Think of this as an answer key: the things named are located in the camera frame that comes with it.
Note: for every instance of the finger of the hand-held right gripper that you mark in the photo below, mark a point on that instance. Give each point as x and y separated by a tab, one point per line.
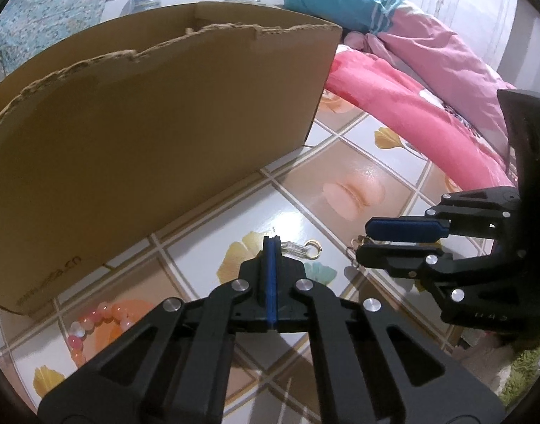
393	258
402	228

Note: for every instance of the blue floral cloth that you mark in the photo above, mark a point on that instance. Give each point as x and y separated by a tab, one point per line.
53	0

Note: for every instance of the coral pink quilt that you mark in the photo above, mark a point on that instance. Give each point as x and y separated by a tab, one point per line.
407	110

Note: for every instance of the brown cardboard box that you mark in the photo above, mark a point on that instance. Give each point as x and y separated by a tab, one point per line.
142	141

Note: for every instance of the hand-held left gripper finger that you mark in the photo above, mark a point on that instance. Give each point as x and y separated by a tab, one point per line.
267	282
277	282

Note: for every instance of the light pink quilt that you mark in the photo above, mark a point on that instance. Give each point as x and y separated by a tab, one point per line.
438	53

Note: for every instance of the green white plush rug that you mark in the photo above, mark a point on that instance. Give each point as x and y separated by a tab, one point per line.
522	362

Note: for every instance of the tile print plastic mat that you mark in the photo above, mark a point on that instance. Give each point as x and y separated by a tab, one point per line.
296	176

